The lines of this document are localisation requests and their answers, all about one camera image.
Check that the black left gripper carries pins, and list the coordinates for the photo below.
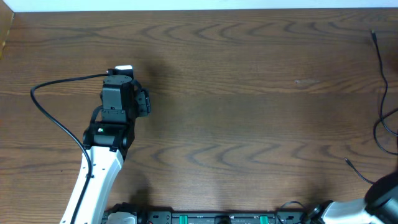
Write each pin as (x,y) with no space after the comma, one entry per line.
(145,103)

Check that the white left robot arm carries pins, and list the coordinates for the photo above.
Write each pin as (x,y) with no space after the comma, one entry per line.
(106,142)

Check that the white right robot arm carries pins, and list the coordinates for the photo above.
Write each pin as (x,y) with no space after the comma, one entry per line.
(379,206)

